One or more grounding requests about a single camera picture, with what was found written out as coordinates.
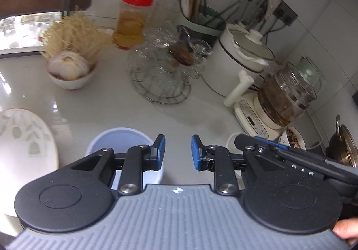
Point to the dried yellow noodles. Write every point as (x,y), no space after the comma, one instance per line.
(75,34)

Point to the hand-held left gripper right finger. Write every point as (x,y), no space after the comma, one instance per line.
(197,152)

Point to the glass electric kettle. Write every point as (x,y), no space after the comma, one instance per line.
(288,93)

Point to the bowl of dried food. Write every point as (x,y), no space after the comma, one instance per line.
(295,136)

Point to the wall power outlet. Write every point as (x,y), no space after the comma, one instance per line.
(288,13)

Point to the white cooking pot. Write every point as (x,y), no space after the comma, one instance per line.
(232,65)

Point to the red-lid oil jar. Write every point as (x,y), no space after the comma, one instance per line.
(131,23)

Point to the white bowl with garlic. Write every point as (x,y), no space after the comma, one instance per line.
(72,82)

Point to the peeled onion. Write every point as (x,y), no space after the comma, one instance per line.
(67,65)

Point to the white drip tray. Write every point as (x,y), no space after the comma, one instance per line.
(16,47)

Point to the hanging kitchen utensils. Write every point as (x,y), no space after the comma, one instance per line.
(251,1)

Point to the light blue plastic cup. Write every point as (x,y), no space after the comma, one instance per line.
(117,138)

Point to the green utensil holder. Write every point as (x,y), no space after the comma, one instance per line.
(207,26)

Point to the leaf-print white plate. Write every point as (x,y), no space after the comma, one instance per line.
(22,160)

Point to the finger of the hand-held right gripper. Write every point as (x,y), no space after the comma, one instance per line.
(307,159)

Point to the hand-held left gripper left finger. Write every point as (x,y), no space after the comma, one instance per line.
(159,152)

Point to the steel pot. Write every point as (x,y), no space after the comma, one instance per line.
(342,146)

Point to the person's right hand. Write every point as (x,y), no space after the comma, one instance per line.
(346,229)

